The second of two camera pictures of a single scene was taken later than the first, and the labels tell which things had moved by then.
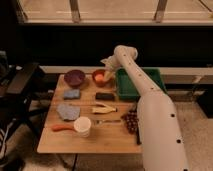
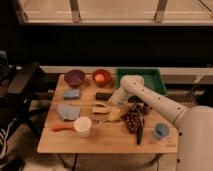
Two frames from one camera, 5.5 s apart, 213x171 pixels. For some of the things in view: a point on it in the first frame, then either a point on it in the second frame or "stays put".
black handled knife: (138, 137) stays put
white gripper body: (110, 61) -> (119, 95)
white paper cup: (82, 125) stays put
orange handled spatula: (59, 127) stays put
